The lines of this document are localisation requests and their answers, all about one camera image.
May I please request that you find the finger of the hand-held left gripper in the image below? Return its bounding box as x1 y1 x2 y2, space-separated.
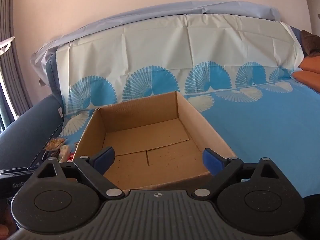
0 166 40 179

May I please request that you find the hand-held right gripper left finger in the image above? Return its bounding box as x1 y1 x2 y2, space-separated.
37 147 125 200

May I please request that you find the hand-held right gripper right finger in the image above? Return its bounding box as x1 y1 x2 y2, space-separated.
191 148 282 200

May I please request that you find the brown cardboard box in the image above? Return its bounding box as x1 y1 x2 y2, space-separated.
72 91 237 190

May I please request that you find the blue white fan-print sheet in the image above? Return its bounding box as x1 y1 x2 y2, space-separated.
54 14 320 200

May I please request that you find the grey curtain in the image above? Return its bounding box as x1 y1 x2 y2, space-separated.
0 0 33 130

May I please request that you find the orange cushion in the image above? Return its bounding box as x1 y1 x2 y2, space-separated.
299 55 320 74
292 70 320 93

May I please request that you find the brown cushion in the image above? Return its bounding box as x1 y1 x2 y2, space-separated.
301 29 320 57

